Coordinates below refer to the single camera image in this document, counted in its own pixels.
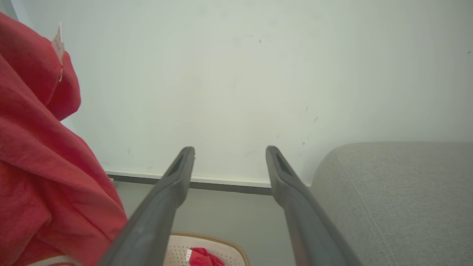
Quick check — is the white perforated laundry basket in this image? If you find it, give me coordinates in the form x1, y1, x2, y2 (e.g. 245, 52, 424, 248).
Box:
163, 231, 251, 266

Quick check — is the red garment with white trim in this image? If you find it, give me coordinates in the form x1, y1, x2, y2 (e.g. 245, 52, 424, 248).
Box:
0, 12, 128, 266

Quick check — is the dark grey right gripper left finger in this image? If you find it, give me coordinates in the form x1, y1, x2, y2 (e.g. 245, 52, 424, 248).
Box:
97, 147, 195, 266

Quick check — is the grey fabric sofa seat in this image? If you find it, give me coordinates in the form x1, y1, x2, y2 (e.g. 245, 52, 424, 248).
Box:
310, 141, 473, 266

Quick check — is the red cloth with white label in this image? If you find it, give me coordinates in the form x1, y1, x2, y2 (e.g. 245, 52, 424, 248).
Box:
188, 247, 225, 266

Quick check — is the white and grey baseboard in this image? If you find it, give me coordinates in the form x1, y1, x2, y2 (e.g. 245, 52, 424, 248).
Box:
105, 170, 312, 196

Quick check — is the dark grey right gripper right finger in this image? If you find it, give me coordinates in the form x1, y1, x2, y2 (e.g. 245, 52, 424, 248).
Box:
266, 146, 363, 266

